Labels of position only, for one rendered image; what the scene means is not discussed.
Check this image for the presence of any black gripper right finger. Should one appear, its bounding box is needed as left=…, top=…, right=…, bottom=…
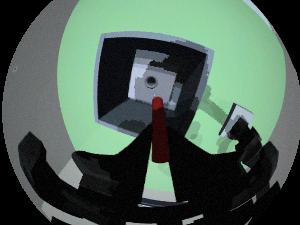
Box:
left=166, top=125, right=247, bottom=202

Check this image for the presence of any dark red peg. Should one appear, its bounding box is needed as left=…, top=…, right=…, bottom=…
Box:
left=153, top=96, right=170, bottom=162

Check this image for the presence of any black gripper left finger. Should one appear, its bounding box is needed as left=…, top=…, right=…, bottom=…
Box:
left=72, top=124, right=154, bottom=205

